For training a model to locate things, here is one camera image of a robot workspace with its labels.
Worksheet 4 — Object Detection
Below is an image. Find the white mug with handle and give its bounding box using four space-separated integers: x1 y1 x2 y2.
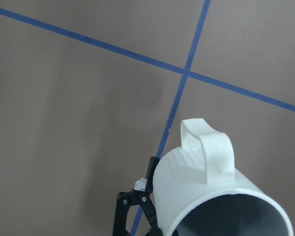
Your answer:
153 118 294 236

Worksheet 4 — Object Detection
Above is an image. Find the brown paper table cover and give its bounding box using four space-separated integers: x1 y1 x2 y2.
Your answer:
0 0 295 236

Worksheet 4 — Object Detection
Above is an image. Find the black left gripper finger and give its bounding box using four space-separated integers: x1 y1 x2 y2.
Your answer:
113 156 162 236

